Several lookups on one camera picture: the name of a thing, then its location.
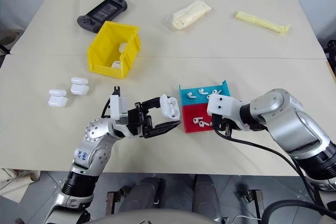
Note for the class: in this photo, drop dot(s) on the red plastic tray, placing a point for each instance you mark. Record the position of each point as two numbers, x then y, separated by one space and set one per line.
190 115

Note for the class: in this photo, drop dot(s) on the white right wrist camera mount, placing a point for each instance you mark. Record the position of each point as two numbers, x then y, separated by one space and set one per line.
223 104

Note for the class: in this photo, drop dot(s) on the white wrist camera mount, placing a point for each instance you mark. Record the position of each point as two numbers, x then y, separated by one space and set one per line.
223 104
117 107

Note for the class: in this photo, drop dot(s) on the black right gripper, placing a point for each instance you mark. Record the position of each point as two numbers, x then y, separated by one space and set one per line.
221 123

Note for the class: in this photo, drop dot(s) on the white earbud case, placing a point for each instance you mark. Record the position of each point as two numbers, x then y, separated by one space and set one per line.
123 47
170 108
116 64
79 89
57 100

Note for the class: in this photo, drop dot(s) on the yellow plastic bin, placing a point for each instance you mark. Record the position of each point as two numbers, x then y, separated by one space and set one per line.
103 51

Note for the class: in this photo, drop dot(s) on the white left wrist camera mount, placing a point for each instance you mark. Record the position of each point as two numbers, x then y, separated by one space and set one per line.
117 107

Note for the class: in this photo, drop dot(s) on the black equipment stand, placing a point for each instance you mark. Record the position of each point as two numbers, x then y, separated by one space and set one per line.
331 51

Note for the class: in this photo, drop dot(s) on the grey round stool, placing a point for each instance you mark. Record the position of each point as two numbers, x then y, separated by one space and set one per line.
10 37

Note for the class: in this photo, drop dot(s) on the metal floor bracket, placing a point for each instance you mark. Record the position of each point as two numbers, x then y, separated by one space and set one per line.
252 203
115 200

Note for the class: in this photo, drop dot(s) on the teal plastic tray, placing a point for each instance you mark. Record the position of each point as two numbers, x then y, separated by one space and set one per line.
194 100

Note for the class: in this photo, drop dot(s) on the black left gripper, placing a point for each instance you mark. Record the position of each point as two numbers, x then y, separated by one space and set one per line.
138 120

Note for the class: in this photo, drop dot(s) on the dark rounded shape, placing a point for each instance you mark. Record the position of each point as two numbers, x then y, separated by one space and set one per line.
145 195
206 195

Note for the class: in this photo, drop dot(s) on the grey curved robot body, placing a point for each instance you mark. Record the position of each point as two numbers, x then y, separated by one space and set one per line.
157 217

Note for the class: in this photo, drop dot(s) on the clear bag of cream filling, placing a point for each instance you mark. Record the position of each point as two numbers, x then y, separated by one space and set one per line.
187 15

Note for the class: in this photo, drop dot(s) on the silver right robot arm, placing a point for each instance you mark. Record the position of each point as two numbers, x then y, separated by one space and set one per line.
294 121

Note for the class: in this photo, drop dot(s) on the yellow wrapped strip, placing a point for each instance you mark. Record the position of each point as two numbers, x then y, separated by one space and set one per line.
260 21

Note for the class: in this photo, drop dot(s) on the white earbud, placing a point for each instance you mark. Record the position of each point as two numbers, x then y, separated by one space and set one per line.
204 124

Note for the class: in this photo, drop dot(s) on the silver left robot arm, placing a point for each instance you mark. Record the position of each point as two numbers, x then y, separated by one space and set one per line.
89 153

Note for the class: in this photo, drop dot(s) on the black handheld game controller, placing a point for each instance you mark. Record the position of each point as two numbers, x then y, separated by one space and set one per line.
103 11

